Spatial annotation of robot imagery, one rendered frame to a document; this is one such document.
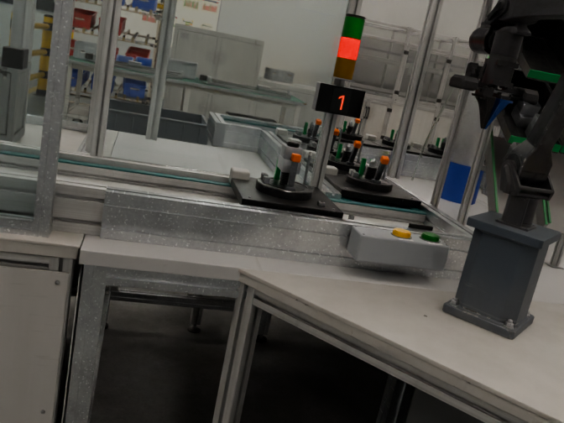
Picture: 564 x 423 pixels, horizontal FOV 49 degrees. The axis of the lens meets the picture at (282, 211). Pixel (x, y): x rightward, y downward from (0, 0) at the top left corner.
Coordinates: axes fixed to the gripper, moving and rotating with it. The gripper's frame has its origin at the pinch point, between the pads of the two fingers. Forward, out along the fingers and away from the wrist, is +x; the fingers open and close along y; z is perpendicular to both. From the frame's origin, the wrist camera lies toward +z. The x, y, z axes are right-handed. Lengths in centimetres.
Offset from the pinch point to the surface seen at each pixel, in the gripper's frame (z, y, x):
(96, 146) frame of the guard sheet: 33, 82, 27
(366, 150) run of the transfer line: 137, -27, 31
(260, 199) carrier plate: 9, 44, 29
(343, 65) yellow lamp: 29.3, 25.1, -3.6
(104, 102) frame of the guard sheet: 33, 81, 16
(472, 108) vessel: 96, -49, 3
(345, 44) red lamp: 29.7, 25.7, -8.6
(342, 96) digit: 28.9, 23.9, 4.0
